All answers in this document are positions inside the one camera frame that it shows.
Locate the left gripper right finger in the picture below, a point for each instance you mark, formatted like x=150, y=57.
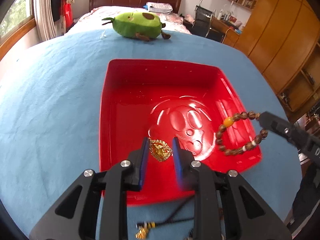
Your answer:
x=225, y=203

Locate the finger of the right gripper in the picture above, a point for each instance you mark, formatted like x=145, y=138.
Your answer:
x=280, y=127

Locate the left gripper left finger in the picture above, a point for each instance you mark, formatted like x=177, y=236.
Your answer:
x=95, y=199

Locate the black cord gold charm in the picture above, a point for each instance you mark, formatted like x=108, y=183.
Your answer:
x=145, y=227

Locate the gold pendant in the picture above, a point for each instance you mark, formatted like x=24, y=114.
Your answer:
x=159, y=149

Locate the red tin box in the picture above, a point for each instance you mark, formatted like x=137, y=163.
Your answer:
x=163, y=100

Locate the wooden wardrobe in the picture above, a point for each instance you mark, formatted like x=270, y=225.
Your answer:
x=281, y=38

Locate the wooden desk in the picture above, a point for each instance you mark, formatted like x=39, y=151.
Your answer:
x=230, y=36

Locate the blue bed cover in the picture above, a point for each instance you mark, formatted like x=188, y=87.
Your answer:
x=50, y=100

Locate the black office chair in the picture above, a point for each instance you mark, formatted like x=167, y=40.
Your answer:
x=202, y=25

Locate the folded blanket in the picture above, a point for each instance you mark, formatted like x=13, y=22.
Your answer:
x=162, y=8

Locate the green avocado plush toy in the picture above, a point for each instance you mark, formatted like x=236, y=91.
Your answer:
x=143, y=26

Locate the red hanging bag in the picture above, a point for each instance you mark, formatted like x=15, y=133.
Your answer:
x=66, y=12

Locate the beige curtain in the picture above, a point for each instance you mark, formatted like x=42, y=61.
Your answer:
x=44, y=19

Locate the wooden framed window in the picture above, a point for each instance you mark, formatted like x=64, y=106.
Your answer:
x=17, y=22

